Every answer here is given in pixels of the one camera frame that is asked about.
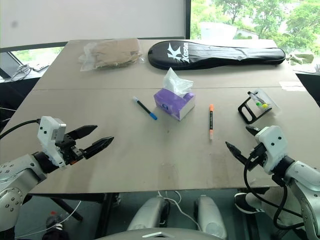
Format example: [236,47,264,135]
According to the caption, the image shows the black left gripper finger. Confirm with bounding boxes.
[82,136,115,160]
[65,124,99,140]

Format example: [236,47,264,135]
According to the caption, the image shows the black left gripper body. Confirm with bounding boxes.
[54,134,84,166]

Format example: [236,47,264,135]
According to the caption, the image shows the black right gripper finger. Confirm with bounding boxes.
[245,125,261,138]
[225,141,256,167]

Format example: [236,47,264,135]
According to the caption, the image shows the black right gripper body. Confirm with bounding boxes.
[247,143,268,169]

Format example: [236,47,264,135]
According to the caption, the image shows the black pen holder with markers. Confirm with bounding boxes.
[237,88,279,125]

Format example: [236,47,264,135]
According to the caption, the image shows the orange highlighter pen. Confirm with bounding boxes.
[208,103,215,142]

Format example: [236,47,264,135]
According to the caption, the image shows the blue capped black pen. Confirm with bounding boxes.
[132,95,158,121]

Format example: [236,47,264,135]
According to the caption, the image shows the purple tissue box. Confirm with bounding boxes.
[153,67,196,123]

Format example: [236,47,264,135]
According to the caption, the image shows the black and white shoe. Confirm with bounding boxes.
[234,192,266,214]

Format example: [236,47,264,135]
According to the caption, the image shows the black table leg brace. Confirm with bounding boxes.
[48,196,84,222]

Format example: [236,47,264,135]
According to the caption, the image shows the clear tape patch on table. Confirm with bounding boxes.
[278,80,305,92]

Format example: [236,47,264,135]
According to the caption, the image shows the silver robot right leg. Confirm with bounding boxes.
[194,194,228,239]

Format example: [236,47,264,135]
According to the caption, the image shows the silver robot leg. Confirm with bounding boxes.
[194,194,228,239]
[126,196,170,232]

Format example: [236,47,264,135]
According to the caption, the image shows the silver robot left leg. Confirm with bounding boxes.
[126,196,170,232]

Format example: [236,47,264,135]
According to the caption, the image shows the plastic bag with brown cloth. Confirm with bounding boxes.
[78,37,145,72]

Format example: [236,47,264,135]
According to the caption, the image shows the black badminton racket bag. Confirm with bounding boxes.
[147,39,287,71]

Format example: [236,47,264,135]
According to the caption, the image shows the green cloth on side desk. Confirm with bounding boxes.
[286,52,315,66]

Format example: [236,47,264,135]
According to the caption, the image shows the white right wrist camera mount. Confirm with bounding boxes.
[254,125,289,175]

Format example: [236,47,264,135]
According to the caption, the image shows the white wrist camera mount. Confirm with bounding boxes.
[36,115,68,171]
[254,125,289,175]

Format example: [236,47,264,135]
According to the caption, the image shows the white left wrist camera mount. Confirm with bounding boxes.
[36,115,68,171]

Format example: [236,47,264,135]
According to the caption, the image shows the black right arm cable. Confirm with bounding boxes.
[243,149,305,230]

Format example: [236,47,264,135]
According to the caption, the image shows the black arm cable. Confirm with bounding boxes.
[243,149,305,230]
[0,119,41,140]

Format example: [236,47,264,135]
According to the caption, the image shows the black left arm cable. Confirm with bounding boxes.
[0,119,41,140]

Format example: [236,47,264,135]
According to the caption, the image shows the white cable under table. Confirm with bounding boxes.
[157,190,202,231]

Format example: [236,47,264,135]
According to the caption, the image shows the white cables on side desk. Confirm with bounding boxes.
[10,63,33,82]

